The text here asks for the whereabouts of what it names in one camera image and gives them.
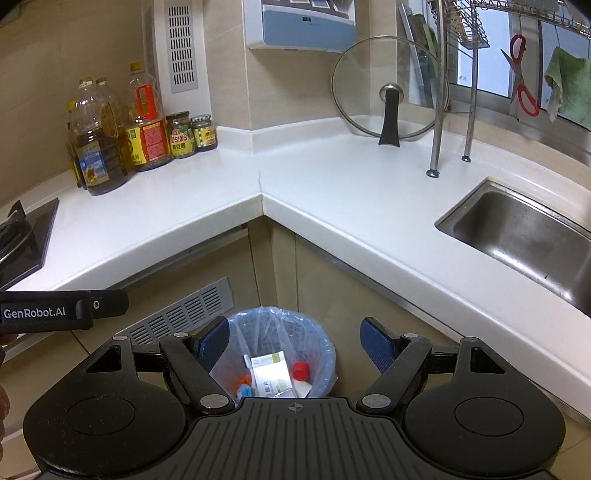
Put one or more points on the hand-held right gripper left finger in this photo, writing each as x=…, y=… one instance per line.
x=214, y=344

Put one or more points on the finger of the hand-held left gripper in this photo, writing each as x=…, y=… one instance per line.
x=111, y=303

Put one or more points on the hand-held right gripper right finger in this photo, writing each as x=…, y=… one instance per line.
x=376, y=344

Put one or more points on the orange mesh net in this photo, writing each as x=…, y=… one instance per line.
x=240, y=382

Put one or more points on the small blue clip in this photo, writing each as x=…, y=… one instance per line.
x=245, y=391

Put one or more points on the blue lined trash bin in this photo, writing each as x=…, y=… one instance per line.
x=277, y=332

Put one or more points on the white green cardboard box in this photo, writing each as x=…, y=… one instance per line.
x=272, y=374

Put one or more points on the small red cap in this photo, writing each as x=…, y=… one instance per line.
x=301, y=370

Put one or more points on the person's left hand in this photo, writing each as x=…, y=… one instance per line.
x=3, y=406

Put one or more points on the grey cabinet vent grille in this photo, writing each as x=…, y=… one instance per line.
x=184, y=309

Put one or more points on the black stove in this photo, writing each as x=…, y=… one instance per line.
x=27, y=235

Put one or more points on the brown oil bottle yellow label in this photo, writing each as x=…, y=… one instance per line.
x=74, y=166

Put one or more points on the oil bottle blue label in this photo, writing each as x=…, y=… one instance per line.
x=99, y=161

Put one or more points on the oil bottle red label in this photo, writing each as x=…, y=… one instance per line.
x=150, y=138

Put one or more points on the steel sink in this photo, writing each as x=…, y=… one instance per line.
x=517, y=240

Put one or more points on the sauce jar yellow label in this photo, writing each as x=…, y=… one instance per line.
x=204, y=134

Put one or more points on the steel dish rack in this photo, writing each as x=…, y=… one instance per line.
x=436, y=115

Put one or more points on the glass pot lid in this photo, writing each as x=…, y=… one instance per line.
x=390, y=83

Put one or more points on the red scissors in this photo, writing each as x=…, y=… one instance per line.
x=526, y=99

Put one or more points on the cutting boards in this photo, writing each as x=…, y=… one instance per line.
x=418, y=55

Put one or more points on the green cloth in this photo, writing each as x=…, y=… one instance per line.
x=572, y=87

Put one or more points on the white wall vent panel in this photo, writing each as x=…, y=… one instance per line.
x=178, y=46

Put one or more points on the white blue wall appliance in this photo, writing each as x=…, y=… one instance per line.
x=300, y=27

